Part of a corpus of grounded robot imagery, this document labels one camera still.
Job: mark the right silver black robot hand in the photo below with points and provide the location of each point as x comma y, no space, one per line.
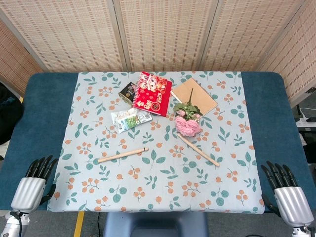
291,202

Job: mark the person in black clothing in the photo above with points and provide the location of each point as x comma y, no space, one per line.
8,111

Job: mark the dark green gold box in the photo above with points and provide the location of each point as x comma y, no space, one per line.
127,92

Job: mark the red spiral calendar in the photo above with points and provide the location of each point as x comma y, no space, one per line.
153,96

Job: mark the blue felt table cover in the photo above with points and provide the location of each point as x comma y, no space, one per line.
34,138

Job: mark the floral patterned tablecloth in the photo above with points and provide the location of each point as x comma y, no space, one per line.
158,158

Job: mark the pink artificial rose bouquet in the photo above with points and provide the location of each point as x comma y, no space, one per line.
187,118

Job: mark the wooden stick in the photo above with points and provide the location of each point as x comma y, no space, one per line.
123,155
198,150

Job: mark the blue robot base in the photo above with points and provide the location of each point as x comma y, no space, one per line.
155,224

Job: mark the white green snack packet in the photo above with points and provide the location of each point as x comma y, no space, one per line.
129,119

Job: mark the woven folding screen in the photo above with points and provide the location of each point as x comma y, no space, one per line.
158,34

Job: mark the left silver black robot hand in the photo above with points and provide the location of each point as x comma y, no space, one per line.
29,190

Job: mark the brown kraft spiral notebook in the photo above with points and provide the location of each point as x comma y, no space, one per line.
195,97

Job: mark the white power strip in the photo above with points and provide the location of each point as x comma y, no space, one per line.
307,121

